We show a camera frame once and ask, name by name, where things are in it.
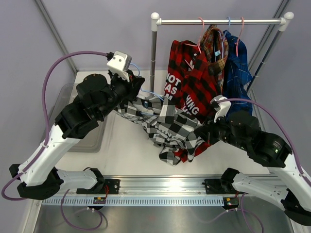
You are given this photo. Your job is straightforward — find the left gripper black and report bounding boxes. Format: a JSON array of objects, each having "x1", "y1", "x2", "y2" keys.
[{"x1": 96, "y1": 69, "x2": 144, "y2": 119}]

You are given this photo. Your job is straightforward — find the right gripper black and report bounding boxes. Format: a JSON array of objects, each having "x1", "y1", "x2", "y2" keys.
[{"x1": 194, "y1": 111, "x2": 250, "y2": 151}]

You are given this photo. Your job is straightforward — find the light blue wire hanger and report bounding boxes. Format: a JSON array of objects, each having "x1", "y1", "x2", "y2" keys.
[{"x1": 130, "y1": 62, "x2": 168, "y2": 116}]

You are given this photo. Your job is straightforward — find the black white plaid shirt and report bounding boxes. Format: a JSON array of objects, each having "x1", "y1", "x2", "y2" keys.
[{"x1": 115, "y1": 97, "x2": 210, "y2": 166}]

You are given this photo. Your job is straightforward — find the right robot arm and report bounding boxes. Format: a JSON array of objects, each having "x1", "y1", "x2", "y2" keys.
[{"x1": 194, "y1": 111, "x2": 311, "y2": 226}]

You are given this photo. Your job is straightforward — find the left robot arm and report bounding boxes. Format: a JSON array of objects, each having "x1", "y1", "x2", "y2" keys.
[{"x1": 9, "y1": 71, "x2": 145, "y2": 200}]

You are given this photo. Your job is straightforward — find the red black plaid shirt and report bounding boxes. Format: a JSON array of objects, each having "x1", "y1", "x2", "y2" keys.
[{"x1": 162, "y1": 39, "x2": 223, "y2": 163}]

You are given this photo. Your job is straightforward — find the blue shirt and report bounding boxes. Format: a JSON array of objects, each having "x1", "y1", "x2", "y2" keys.
[{"x1": 223, "y1": 30, "x2": 253, "y2": 118}]

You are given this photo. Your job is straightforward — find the pink hanger left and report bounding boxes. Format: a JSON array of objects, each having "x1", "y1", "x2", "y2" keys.
[{"x1": 183, "y1": 17, "x2": 205, "y2": 54}]

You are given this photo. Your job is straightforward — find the pink hanger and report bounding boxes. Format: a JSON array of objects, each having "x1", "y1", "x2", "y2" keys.
[
  {"x1": 183, "y1": 17, "x2": 205, "y2": 54},
  {"x1": 235, "y1": 17, "x2": 244, "y2": 57}
]

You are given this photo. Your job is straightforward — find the brown plaid shirt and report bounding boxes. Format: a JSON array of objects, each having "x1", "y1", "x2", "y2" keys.
[{"x1": 200, "y1": 25, "x2": 229, "y2": 81}]

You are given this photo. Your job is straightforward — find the pink hanger right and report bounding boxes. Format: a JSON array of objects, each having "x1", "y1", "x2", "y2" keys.
[{"x1": 235, "y1": 17, "x2": 244, "y2": 57}]

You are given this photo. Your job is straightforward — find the blue hanger right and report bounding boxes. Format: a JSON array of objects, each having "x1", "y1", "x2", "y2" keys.
[{"x1": 212, "y1": 17, "x2": 231, "y2": 62}]

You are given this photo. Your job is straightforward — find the clear plastic bin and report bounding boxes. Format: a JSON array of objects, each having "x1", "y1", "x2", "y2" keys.
[{"x1": 48, "y1": 83, "x2": 106, "y2": 153}]

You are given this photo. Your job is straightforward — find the clothes rack metal white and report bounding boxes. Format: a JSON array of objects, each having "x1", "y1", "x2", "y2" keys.
[{"x1": 149, "y1": 12, "x2": 294, "y2": 92}]

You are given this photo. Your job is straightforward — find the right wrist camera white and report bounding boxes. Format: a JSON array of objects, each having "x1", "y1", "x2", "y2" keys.
[{"x1": 210, "y1": 95, "x2": 231, "y2": 123}]

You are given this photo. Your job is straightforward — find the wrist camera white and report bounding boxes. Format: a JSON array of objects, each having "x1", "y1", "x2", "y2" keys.
[
  {"x1": 107, "y1": 51, "x2": 132, "y2": 82},
  {"x1": 210, "y1": 95, "x2": 231, "y2": 123}
]

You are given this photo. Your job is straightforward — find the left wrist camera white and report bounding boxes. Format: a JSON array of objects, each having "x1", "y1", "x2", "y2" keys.
[{"x1": 107, "y1": 51, "x2": 132, "y2": 82}]

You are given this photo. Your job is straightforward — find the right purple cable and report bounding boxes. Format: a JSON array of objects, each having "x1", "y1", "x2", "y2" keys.
[{"x1": 218, "y1": 98, "x2": 311, "y2": 190}]

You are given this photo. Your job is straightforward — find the purple cable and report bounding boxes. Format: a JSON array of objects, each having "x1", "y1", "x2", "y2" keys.
[
  {"x1": 1, "y1": 50, "x2": 109, "y2": 201},
  {"x1": 218, "y1": 98, "x2": 311, "y2": 190}
]

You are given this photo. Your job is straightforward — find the white slotted cable duct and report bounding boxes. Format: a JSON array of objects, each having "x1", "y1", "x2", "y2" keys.
[{"x1": 42, "y1": 196, "x2": 229, "y2": 206}]

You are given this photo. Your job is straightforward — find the aluminium rail base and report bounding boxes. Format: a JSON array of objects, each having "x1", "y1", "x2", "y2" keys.
[{"x1": 48, "y1": 176, "x2": 275, "y2": 195}]

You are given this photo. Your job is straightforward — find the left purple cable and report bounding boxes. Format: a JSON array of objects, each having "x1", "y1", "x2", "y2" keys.
[{"x1": 1, "y1": 50, "x2": 109, "y2": 201}]

